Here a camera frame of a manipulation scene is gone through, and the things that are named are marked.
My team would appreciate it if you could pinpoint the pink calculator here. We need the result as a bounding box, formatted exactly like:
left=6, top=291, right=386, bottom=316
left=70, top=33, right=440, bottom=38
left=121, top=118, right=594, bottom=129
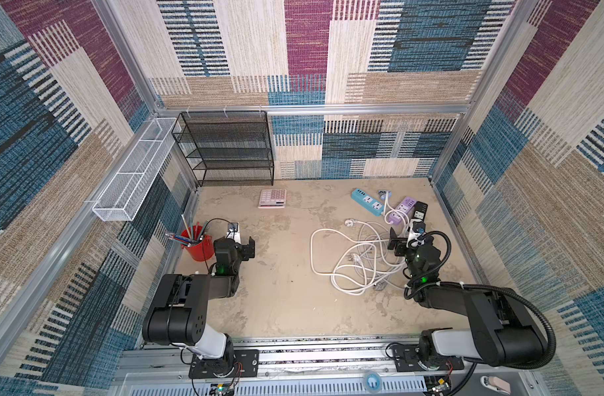
left=258, top=189, right=287, bottom=209

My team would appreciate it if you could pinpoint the red pen cup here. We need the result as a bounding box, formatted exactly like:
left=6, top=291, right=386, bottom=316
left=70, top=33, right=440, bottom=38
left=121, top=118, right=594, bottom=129
left=181, top=224, right=214, bottom=262

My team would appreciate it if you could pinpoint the white power strip cord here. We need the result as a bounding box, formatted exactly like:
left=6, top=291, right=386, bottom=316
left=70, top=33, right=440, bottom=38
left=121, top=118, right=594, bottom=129
left=350, top=222, right=412, bottom=292

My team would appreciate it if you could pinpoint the teal power strip with cord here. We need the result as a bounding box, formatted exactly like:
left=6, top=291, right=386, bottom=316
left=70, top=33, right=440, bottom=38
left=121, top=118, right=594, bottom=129
left=309, top=187, right=397, bottom=278

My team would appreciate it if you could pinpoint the white wire mesh basket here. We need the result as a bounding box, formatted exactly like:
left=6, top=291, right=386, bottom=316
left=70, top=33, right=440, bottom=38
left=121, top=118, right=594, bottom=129
left=92, top=118, right=176, bottom=222

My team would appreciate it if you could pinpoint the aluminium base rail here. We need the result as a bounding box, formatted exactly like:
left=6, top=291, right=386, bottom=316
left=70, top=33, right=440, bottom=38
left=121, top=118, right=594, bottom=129
left=108, top=333, right=531, bottom=396

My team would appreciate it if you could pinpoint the black corrugated cable conduit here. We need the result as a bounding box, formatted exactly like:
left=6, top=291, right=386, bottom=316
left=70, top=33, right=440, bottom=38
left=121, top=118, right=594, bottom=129
left=403, top=230, right=558, bottom=371

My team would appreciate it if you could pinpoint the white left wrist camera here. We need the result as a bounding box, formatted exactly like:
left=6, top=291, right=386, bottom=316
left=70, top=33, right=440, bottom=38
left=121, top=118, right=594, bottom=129
left=226, top=223, right=241, bottom=244

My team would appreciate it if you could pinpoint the black power strip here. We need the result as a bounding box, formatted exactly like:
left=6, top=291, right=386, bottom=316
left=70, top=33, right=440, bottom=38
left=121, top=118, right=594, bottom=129
left=412, top=201, right=428, bottom=221

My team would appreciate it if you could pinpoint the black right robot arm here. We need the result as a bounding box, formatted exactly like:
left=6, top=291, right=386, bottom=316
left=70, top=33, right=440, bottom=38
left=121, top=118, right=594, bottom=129
left=388, top=231, right=557, bottom=370

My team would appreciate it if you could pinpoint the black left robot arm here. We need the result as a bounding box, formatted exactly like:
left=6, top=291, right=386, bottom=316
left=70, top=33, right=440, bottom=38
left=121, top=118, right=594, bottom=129
left=142, top=238, right=256, bottom=378

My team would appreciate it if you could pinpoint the purple power strip with cord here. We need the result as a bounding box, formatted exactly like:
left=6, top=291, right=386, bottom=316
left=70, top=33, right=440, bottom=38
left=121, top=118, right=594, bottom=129
left=330, top=196, right=419, bottom=297

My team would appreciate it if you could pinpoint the black wire mesh shelf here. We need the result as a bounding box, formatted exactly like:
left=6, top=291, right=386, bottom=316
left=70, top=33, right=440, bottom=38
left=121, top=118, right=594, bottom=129
left=172, top=111, right=275, bottom=187

